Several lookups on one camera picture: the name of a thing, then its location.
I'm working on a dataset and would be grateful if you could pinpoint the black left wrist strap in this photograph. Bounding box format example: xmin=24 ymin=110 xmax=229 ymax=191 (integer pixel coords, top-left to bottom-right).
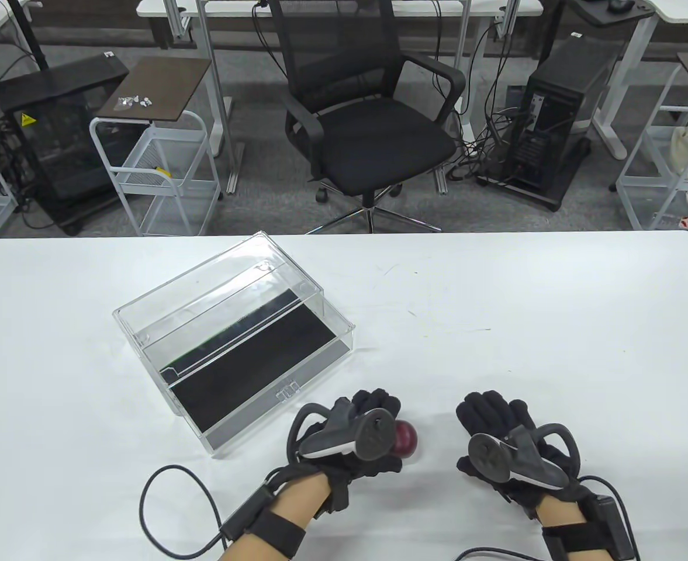
xmin=249 ymin=507 xmax=307 ymax=557

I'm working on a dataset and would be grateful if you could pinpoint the white standing desk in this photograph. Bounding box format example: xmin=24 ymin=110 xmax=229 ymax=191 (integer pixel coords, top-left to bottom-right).
xmin=566 ymin=0 xmax=688 ymax=161

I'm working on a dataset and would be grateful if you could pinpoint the black right wrist module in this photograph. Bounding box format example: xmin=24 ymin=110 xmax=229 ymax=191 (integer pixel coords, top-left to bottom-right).
xmin=594 ymin=494 xmax=638 ymax=561

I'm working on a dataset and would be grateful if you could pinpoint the black left glove cable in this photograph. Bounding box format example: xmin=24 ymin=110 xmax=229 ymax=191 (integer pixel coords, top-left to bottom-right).
xmin=139 ymin=464 xmax=230 ymax=557

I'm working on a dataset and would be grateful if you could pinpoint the black right glove cable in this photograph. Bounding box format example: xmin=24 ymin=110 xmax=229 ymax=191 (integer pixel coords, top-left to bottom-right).
xmin=461 ymin=475 xmax=644 ymax=561

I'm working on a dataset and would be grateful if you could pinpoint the black controller on left glove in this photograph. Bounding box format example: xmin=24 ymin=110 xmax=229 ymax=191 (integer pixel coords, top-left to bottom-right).
xmin=286 ymin=397 xmax=398 ymax=468

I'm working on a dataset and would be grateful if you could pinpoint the person's right forearm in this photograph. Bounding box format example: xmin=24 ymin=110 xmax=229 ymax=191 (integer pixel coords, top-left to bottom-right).
xmin=534 ymin=497 xmax=610 ymax=561

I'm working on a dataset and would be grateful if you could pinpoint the black left wrist module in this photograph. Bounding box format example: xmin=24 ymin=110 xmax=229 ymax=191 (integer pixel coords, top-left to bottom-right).
xmin=220 ymin=485 xmax=276 ymax=539

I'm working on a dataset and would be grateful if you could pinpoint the white wire cart with bag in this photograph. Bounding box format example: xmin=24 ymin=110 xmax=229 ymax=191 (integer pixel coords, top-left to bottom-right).
xmin=609 ymin=51 xmax=688 ymax=237

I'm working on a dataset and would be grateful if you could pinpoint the black wrist module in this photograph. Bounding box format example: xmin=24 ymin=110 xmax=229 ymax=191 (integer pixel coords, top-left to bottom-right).
xmin=220 ymin=485 xmax=276 ymax=539
xmin=594 ymin=494 xmax=638 ymax=561

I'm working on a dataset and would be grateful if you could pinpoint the person's left hand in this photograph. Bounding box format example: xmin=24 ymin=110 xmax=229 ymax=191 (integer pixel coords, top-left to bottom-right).
xmin=294 ymin=389 xmax=406 ymax=515

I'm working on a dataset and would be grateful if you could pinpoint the black controller on right glove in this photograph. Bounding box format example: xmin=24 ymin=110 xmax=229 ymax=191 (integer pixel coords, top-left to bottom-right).
xmin=466 ymin=424 xmax=582 ymax=491

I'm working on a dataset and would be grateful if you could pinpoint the black computer tower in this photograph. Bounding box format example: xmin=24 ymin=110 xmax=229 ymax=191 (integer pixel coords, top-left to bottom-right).
xmin=477 ymin=36 xmax=620 ymax=212

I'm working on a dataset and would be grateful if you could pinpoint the clear acrylic box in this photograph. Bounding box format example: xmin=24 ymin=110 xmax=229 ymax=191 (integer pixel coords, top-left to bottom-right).
xmin=112 ymin=231 xmax=357 ymax=458

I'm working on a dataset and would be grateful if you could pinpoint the white cart with brown top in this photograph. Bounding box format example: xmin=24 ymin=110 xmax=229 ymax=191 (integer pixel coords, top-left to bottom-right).
xmin=89 ymin=57 xmax=223 ymax=237

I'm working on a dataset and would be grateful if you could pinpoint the bundle of black floor cables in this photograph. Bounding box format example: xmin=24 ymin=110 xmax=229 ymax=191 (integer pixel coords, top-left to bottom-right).
xmin=446 ymin=23 xmax=531 ymax=183

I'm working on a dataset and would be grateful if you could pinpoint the black wrist strap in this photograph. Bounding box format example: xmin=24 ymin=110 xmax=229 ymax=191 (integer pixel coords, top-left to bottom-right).
xmin=249 ymin=507 xmax=307 ymax=557
xmin=541 ymin=520 xmax=609 ymax=556

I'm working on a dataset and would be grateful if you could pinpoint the person's right hand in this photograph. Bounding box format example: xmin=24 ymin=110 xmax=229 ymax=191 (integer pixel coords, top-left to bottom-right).
xmin=456 ymin=392 xmax=596 ymax=521

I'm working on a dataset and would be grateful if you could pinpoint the black right wrist strap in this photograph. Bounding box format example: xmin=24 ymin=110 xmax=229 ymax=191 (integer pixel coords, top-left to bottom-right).
xmin=541 ymin=520 xmax=609 ymax=556

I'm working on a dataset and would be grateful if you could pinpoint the dark red ball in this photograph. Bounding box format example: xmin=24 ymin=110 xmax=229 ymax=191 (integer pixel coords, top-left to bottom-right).
xmin=393 ymin=420 xmax=421 ymax=460

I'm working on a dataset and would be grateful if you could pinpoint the black glove cable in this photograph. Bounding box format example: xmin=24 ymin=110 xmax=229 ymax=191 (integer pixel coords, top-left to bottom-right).
xmin=461 ymin=475 xmax=644 ymax=561
xmin=139 ymin=464 xmax=230 ymax=557

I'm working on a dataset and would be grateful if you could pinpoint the person's left forearm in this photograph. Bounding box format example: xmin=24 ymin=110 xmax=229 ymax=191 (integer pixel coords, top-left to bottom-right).
xmin=218 ymin=467 xmax=330 ymax=561

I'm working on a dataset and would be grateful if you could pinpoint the black controller on glove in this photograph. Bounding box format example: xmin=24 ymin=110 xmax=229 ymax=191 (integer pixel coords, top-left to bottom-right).
xmin=466 ymin=424 xmax=582 ymax=491
xmin=286 ymin=397 xmax=398 ymax=468

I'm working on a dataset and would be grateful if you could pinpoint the black mat in box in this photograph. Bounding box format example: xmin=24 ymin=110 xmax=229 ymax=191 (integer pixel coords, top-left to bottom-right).
xmin=174 ymin=288 xmax=336 ymax=434

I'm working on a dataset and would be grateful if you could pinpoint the black mesh office chair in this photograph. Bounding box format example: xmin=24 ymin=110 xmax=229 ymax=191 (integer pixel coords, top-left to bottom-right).
xmin=267 ymin=0 xmax=467 ymax=234

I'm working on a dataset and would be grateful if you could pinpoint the black glass cabinet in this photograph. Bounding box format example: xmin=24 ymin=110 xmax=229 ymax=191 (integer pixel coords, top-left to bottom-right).
xmin=0 ymin=56 xmax=130 ymax=236

